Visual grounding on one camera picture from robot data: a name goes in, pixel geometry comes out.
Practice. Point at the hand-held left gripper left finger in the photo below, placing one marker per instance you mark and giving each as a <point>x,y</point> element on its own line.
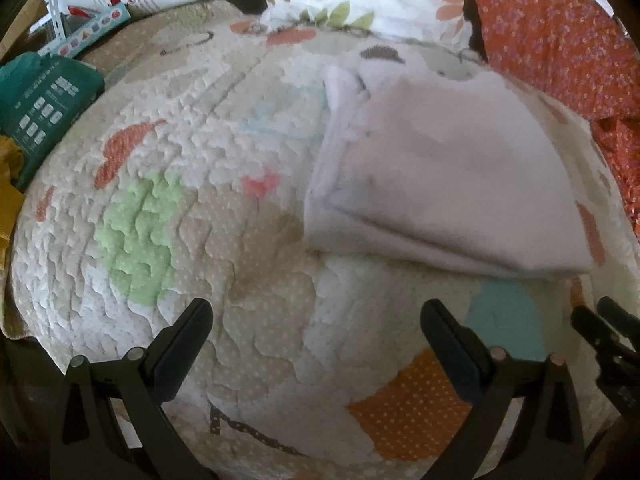
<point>177,355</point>

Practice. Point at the orange floral cloth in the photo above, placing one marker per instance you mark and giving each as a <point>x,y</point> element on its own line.
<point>560,35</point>

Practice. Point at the small white garment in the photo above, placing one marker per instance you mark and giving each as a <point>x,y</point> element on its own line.
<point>435,185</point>

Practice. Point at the patchwork quilted blanket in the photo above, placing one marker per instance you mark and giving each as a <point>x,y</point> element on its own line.
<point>210,200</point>

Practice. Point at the mustard yellow cloth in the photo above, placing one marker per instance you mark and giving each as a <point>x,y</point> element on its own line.
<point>7,185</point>

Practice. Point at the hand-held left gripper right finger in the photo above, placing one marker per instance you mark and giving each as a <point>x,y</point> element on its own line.
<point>457,355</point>

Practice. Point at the white perforated metal bar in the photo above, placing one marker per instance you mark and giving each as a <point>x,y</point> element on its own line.
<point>54,15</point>

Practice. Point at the long colourful printed box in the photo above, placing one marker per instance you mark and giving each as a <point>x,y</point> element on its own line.
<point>85,30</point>

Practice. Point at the teal printed package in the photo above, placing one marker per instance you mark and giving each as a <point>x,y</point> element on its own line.
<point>42,105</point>

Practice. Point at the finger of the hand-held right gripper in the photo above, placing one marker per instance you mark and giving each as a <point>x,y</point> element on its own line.
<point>620,315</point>
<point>597,327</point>

